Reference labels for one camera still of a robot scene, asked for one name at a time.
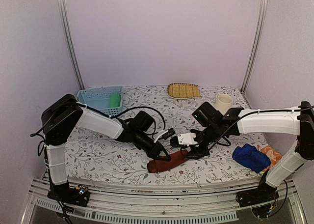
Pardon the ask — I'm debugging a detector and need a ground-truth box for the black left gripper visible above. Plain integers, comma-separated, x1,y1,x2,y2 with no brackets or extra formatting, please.
133,130,171,161

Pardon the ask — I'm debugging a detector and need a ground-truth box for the brown towel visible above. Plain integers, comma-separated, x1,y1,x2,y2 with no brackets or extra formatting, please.
147,149,188,173

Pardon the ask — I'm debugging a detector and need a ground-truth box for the green microfiber towel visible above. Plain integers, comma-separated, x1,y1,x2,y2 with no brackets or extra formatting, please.
109,93,121,108

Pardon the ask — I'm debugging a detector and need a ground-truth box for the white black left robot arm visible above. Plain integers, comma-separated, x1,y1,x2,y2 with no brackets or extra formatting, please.
41,94,174,201

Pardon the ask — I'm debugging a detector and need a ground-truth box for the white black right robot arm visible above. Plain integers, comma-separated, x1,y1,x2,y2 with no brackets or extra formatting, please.
170,101,314,202

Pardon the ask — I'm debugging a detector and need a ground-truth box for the woven bamboo tray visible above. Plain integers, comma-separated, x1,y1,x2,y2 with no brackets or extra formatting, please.
167,83,201,99

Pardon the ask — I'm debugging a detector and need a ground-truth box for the cream cylindrical cup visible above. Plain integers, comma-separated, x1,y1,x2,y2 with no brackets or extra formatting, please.
214,94,233,115

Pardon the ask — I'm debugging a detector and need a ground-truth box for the blue rolled towel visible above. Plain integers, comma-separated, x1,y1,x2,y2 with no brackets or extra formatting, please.
232,143,271,173

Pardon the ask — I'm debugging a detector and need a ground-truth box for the light blue plastic basket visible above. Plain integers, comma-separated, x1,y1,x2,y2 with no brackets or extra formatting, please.
76,86,123,116

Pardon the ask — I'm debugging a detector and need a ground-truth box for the orange patterned towel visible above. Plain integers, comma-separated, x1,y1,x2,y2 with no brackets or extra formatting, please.
257,144,283,173

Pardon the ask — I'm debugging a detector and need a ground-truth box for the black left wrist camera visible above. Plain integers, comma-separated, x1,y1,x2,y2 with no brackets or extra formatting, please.
133,111,156,133

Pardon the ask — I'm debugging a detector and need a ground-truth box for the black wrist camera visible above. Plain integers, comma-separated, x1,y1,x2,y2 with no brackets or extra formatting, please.
133,111,156,133
192,102,223,127

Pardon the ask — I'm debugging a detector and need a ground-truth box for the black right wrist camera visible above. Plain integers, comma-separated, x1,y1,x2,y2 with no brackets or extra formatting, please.
192,102,223,127

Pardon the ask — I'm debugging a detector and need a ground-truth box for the aluminium front rail base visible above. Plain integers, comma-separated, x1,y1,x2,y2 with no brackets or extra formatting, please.
21,177,307,224

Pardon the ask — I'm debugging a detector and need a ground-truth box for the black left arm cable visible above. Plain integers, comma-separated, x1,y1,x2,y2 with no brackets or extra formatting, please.
29,106,166,158

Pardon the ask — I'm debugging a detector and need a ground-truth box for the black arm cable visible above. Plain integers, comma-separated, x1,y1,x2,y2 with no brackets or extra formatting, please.
29,106,166,158
180,106,314,219

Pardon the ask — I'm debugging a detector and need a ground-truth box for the right aluminium frame post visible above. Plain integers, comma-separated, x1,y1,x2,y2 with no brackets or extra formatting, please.
241,0,268,94

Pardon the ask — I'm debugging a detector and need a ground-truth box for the aluminium frame post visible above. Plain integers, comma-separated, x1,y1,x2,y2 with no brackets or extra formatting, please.
241,0,268,94
57,0,85,90

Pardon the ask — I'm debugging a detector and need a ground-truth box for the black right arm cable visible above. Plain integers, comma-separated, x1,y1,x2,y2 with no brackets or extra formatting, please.
180,106,314,219

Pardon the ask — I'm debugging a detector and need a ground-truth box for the left aluminium frame post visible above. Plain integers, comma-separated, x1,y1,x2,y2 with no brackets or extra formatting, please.
57,0,85,90

